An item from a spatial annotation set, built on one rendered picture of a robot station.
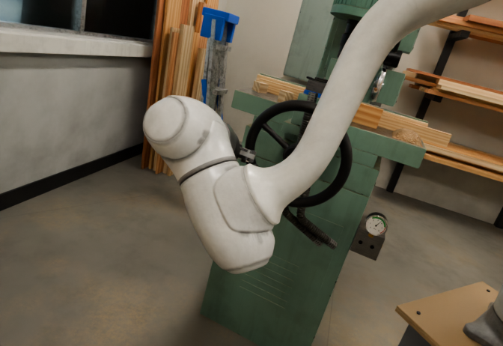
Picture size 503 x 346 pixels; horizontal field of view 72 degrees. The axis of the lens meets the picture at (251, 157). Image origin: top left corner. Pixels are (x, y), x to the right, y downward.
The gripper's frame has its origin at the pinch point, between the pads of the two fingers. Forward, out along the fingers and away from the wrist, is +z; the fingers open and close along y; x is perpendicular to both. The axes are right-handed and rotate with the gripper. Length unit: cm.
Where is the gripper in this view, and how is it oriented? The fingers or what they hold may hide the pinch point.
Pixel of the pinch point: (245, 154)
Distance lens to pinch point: 89.1
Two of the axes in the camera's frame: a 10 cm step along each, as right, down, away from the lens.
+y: -9.0, -3.3, 2.9
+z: 2.7, 1.1, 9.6
